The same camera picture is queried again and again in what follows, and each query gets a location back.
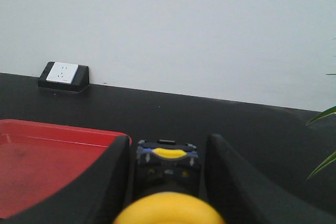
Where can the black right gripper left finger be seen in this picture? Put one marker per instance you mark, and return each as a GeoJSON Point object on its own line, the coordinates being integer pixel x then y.
{"type": "Point", "coordinates": [96, 196]}

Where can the black white power socket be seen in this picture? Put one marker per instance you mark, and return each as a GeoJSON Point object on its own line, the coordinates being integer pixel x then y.
{"type": "Point", "coordinates": [64, 76]}

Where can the red plastic tray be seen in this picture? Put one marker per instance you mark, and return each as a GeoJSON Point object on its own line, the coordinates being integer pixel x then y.
{"type": "Point", "coordinates": [39, 159]}

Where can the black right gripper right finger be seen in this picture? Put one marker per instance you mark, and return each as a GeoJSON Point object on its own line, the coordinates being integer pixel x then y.
{"type": "Point", "coordinates": [241, 194]}

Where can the yellow mushroom push button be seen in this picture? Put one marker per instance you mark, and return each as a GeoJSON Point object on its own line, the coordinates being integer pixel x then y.
{"type": "Point", "coordinates": [166, 186]}

